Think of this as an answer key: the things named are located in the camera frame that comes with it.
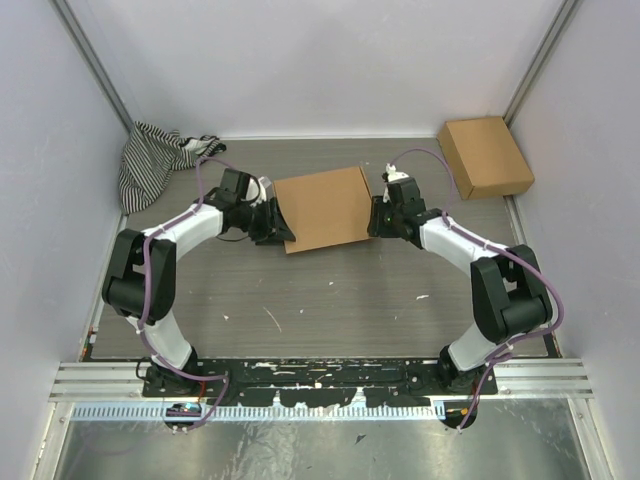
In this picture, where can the white slotted cable duct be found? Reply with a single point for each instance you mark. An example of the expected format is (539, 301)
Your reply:
(165, 411)

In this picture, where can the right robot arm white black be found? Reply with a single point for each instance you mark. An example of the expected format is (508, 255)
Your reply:
(508, 297)

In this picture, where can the right aluminium frame post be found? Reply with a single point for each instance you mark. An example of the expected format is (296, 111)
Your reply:
(550, 41)

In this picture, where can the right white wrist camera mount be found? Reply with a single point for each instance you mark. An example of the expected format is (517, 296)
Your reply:
(390, 175)

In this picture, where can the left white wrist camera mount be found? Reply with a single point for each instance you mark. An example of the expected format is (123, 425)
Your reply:
(258, 190)

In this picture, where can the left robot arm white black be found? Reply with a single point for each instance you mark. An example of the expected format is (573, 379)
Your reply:
(141, 280)

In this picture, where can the brown cardboard box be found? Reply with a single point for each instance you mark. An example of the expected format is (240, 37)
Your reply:
(484, 158)
(325, 209)

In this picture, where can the folded brown cardboard box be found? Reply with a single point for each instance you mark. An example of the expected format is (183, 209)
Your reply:
(484, 158)

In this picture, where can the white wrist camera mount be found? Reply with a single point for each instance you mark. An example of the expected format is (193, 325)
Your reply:
(390, 175)
(258, 190)

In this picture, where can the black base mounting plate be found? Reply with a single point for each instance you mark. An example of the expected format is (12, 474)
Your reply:
(312, 383)

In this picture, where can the striped black white cloth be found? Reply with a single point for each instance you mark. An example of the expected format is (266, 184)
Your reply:
(149, 158)

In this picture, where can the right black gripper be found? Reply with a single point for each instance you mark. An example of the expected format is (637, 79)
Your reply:
(374, 227)

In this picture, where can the aluminium rail front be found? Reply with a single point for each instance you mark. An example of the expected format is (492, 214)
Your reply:
(515, 378)

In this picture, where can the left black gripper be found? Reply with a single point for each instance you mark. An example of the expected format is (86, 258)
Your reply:
(274, 221)

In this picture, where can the aluminium frame post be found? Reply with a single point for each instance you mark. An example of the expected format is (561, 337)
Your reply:
(76, 32)
(550, 41)

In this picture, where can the left aluminium frame post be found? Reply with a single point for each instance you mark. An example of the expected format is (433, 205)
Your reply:
(76, 32)

